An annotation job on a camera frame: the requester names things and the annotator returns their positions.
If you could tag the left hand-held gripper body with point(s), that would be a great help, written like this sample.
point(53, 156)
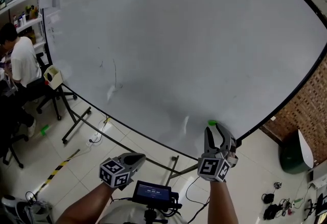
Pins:
point(113, 172)

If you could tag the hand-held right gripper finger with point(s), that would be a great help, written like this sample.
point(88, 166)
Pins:
point(228, 138)
point(207, 145)

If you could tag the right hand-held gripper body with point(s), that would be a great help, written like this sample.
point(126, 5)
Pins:
point(209, 167)

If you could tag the green magnet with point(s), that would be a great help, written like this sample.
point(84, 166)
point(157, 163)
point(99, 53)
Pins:
point(212, 123)

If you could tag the white whiteboard black frame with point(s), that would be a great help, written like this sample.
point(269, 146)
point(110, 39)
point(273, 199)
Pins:
point(178, 39)

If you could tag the person's left forearm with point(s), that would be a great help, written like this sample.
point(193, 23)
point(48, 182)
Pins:
point(87, 205)

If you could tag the person's right forearm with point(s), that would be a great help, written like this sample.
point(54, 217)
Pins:
point(222, 202)

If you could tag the person's right hand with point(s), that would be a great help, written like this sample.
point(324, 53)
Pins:
point(233, 158)

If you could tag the small black monitor screen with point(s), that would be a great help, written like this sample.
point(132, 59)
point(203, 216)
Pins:
point(153, 192)

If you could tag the white power strip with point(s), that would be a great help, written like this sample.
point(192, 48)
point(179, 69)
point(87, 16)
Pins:
point(93, 138)

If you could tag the person's white shirt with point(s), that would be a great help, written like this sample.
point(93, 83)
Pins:
point(120, 211)

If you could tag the yellow black floor tape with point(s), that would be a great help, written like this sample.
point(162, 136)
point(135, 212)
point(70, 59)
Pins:
point(57, 168)

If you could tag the dark green bin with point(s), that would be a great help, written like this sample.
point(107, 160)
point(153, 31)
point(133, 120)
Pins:
point(291, 156)

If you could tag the black headset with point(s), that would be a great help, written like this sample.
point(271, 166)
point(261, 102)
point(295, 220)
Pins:
point(268, 198)

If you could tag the small grey device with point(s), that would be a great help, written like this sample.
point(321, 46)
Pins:
point(277, 185)

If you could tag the white curved panel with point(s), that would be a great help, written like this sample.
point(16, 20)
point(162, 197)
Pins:
point(306, 146)

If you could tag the green floor tape piece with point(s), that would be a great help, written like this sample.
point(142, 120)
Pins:
point(45, 129)

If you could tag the black office chair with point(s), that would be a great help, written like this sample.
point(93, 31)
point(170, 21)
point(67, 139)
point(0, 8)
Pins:
point(51, 98)
point(12, 141)

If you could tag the white grey backpack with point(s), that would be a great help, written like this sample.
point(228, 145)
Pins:
point(23, 211)

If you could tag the black monitor mount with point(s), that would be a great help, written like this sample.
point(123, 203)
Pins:
point(153, 215)

